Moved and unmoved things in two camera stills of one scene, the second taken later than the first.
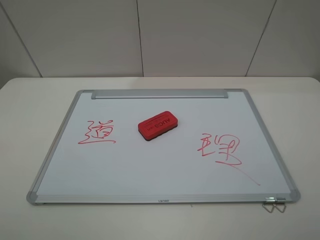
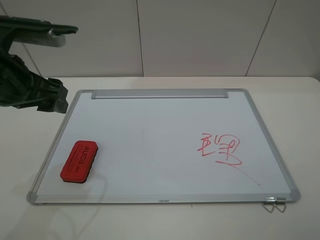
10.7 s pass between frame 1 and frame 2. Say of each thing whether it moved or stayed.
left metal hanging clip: stayed
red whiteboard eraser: moved
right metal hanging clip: stayed
